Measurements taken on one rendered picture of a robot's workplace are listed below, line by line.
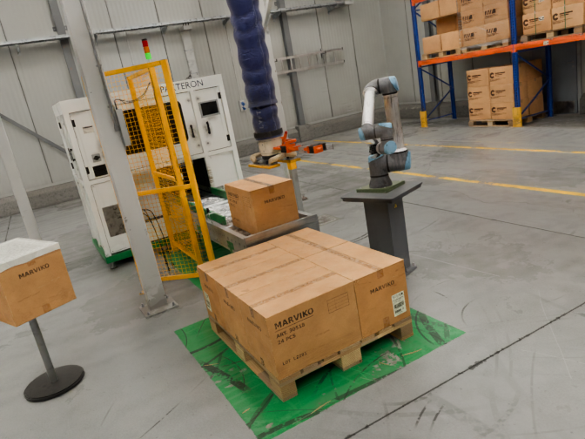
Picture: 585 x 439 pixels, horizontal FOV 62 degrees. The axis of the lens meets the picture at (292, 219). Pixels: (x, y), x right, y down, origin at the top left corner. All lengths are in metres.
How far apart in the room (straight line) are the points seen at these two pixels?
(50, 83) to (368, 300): 10.39
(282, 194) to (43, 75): 9.07
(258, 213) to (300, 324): 1.44
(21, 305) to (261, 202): 1.87
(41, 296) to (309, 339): 1.71
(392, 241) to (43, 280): 2.57
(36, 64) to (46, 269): 9.33
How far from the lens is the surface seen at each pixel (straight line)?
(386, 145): 3.46
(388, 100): 3.94
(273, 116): 3.78
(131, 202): 4.36
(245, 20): 3.76
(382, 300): 3.15
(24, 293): 3.46
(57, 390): 3.87
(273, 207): 4.09
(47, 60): 12.52
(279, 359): 2.86
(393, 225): 4.09
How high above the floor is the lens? 1.75
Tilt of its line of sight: 16 degrees down
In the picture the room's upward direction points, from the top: 11 degrees counter-clockwise
